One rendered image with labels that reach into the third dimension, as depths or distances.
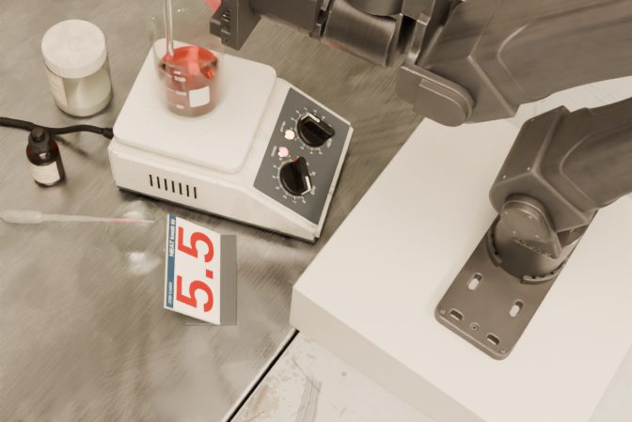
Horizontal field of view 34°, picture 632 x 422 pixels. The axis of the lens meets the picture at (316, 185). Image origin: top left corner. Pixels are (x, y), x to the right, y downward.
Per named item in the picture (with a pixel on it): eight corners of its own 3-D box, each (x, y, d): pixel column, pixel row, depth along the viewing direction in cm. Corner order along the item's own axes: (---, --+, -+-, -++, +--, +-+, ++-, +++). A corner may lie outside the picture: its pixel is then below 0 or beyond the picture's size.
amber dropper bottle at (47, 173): (40, 156, 98) (28, 114, 92) (70, 164, 98) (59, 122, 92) (27, 181, 96) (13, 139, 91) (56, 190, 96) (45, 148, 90)
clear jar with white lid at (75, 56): (104, 64, 104) (96, 11, 98) (121, 109, 102) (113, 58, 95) (46, 79, 103) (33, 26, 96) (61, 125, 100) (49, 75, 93)
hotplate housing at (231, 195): (352, 138, 102) (360, 89, 95) (316, 249, 95) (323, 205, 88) (140, 81, 104) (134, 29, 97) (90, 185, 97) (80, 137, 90)
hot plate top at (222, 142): (279, 73, 95) (279, 67, 95) (239, 177, 89) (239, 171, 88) (157, 40, 96) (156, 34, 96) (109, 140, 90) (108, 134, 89)
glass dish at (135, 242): (174, 257, 93) (172, 245, 91) (113, 270, 92) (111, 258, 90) (162, 207, 96) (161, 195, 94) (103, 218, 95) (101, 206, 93)
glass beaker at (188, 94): (240, 87, 93) (240, 26, 86) (203, 137, 90) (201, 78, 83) (173, 57, 95) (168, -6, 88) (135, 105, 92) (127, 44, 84)
